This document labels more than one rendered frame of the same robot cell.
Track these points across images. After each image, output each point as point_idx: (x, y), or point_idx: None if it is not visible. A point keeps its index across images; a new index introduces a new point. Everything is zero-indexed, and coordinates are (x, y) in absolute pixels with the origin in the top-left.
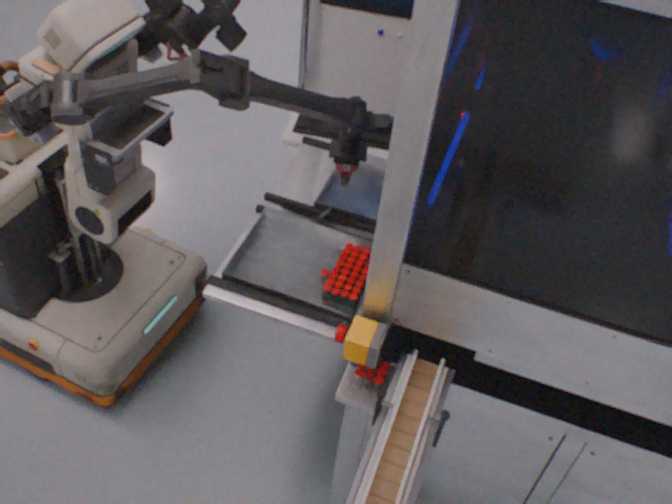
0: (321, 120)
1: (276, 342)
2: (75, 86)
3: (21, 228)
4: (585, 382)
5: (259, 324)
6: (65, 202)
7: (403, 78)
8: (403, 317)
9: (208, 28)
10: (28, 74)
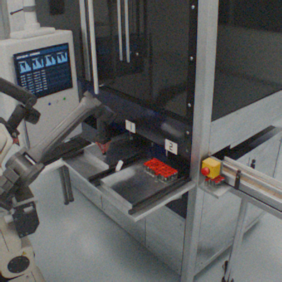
0: (48, 155)
1: (87, 272)
2: (24, 157)
3: None
4: (252, 129)
5: (72, 274)
6: None
7: (208, 35)
8: (211, 149)
9: (23, 116)
10: None
